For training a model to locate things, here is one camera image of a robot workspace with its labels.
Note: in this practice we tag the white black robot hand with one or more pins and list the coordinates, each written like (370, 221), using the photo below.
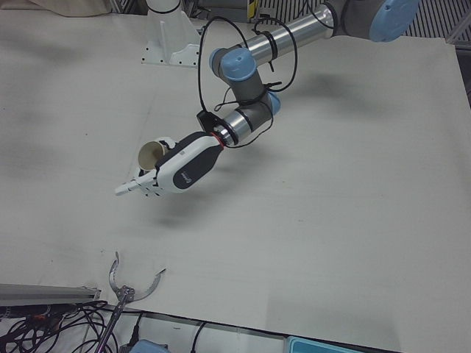
(187, 165)

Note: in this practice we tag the smooth white paper cup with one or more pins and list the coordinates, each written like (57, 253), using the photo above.
(149, 156)

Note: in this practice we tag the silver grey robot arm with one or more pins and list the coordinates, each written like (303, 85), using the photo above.
(294, 33)

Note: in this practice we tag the metal reacher grabber tool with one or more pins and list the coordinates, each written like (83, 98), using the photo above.
(125, 292)

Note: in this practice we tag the grey robot teach pendant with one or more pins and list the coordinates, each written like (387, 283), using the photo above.
(151, 347)

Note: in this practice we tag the beige cloth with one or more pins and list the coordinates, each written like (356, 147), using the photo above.
(73, 7)

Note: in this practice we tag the black power strip bar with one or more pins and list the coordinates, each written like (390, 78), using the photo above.
(37, 313)

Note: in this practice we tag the light blue plastic bin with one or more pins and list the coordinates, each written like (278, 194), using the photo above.
(331, 347)

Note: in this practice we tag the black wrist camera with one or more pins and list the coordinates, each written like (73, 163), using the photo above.
(206, 119)

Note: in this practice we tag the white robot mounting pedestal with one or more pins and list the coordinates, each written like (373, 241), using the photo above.
(165, 40)

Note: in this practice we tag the yellow black striped post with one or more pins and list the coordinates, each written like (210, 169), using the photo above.
(251, 9)

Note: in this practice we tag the aluminium profile rail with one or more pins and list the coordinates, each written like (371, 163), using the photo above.
(44, 292)

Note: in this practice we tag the aluminium frame corner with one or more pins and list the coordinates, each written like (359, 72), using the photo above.
(460, 31)

